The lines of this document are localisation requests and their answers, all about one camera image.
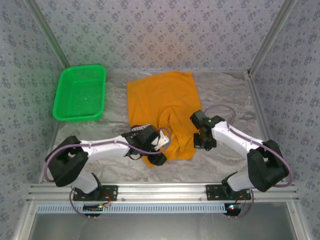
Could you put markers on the orange t-shirt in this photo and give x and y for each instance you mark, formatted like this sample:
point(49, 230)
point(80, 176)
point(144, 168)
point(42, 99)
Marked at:
point(162, 100)

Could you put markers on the green plastic basket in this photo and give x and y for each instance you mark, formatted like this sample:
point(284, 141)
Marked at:
point(77, 100)

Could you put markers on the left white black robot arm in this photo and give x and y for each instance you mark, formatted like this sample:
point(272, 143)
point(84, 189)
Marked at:
point(67, 162)

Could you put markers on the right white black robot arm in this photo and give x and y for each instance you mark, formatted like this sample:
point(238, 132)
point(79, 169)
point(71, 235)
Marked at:
point(267, 167)

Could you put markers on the grey metal panel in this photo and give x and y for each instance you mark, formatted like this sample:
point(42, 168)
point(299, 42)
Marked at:
point(160, 227)

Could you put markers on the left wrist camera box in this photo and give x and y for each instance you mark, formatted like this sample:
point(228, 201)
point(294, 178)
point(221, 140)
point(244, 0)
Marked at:
point(147, 136)

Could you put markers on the aluminium mounting rail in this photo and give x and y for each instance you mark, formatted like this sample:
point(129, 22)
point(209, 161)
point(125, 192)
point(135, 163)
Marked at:
point(160, 191)

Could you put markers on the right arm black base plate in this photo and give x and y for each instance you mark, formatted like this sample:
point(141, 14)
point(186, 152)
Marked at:
point(211, 192)

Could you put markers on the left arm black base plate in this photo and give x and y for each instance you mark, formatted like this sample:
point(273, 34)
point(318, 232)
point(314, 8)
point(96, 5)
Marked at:
point(112, 192)

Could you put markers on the aluminium frame post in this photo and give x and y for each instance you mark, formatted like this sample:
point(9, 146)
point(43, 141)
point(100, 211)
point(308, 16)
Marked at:
point(273, 32)
point(48, 32)

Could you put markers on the aluminium frame leg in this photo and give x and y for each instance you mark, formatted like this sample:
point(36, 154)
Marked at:
point(25, 222)
point(297, 222)

